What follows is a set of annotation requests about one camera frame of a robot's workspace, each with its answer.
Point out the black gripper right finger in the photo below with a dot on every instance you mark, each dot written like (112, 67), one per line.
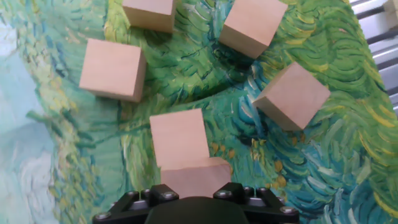
(231, 191)

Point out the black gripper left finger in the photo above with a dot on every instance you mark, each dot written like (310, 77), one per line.
(158, 193)

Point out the green blue painted cloth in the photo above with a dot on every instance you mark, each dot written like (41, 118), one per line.
(342, 140)

